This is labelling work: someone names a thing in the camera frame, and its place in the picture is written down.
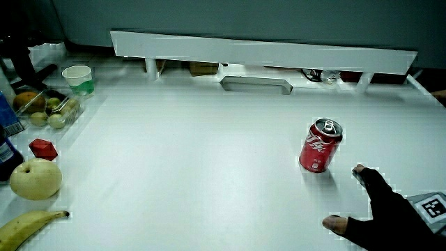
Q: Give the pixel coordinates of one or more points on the person's right hand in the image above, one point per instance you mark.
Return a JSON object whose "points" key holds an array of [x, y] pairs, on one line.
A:
{"points": [[390, 219]]}

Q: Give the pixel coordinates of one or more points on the red cola can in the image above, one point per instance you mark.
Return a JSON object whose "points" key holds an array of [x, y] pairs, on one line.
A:
{"points": [[318, 150]]}

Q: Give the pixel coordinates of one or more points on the clear shiny object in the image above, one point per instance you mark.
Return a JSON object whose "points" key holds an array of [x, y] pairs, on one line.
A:
{"points": [[330, 76]]}

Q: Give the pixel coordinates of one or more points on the white desk shelf riser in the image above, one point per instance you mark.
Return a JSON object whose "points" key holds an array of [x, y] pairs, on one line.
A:
{"points": [[258, 52]]}

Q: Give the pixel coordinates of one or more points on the brown cardboard box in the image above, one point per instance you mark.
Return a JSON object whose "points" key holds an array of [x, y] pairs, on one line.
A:
{"points": [[203, 68]]}

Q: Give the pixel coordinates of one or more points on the clear plastic fruit tray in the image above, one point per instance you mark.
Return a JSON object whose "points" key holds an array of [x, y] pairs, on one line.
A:
{"points": [[74, 115]]}

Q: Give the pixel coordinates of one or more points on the small green fruit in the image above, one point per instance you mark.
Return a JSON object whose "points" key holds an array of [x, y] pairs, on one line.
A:
{"points": [[53, 103], [72, 104], [38, 119], [56, 121]]}

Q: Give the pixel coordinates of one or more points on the white and green paper cup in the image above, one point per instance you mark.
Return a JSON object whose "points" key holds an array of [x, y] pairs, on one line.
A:
{"points": [[79, 82]]}

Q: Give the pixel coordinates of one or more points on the red polyhedron block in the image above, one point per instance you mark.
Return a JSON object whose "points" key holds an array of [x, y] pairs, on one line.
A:
{"points": [[43, 150]]}

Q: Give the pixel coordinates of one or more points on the large yellow pear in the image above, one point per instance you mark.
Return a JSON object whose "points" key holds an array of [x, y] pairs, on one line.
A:
{"points": [[35, 179]]}

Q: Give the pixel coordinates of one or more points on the yellow banana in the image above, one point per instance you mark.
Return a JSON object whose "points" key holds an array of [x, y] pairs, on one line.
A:
{"points": [[21, 228]]}

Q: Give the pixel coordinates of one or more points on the white plastic bag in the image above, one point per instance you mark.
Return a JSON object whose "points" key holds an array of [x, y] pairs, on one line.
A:
{"points": [[48, 54]]}

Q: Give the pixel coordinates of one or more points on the orange round fruit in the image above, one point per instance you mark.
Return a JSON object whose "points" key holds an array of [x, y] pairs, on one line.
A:
{"points": [[28, 102]]}

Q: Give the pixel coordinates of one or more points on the dark blue bottle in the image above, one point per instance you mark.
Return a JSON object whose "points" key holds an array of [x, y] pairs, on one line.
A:
{"points": [[7, 158]]}

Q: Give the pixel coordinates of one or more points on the black stand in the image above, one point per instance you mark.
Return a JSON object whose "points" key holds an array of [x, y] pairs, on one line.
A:
{"points": [[26, 69]]}

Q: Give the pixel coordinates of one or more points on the blue carton box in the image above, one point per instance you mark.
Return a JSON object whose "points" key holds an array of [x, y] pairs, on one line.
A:
{"points": [[7, 116]]}

